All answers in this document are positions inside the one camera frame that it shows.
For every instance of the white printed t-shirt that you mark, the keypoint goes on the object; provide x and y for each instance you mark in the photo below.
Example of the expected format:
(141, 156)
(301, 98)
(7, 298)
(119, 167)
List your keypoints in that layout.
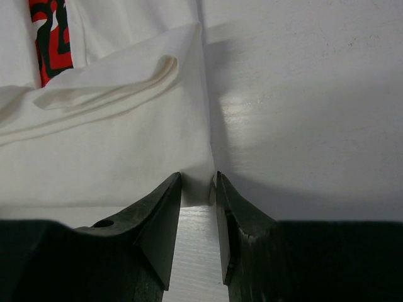
(101, 101)

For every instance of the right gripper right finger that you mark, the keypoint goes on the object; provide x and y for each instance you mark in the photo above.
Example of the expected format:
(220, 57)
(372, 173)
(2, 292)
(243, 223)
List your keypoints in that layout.
(264, 259)

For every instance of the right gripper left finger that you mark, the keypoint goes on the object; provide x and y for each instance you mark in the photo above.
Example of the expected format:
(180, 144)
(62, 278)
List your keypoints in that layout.
(127, 256)

